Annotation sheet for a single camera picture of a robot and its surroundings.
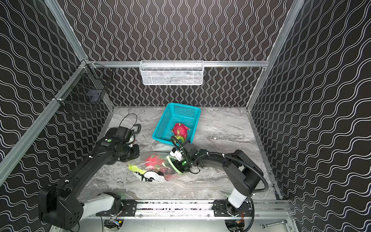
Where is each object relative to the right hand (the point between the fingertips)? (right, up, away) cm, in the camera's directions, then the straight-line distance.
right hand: (171, 172), depth 82 cm
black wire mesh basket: (-58, +54, +15) cm, 81 cm away
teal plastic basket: (-1, +35, +31) cm, 47 cm away
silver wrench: (+46, -22, -12) cm, 53 cm away
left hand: (-16, +11, -2) cm, 19 cm away
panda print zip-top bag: (-15, +1, -4) cm, 15 cm away
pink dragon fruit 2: (+4, +23, +12) cm, 26 cm away
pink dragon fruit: (-9, +5, 0) cm, 10 cm away
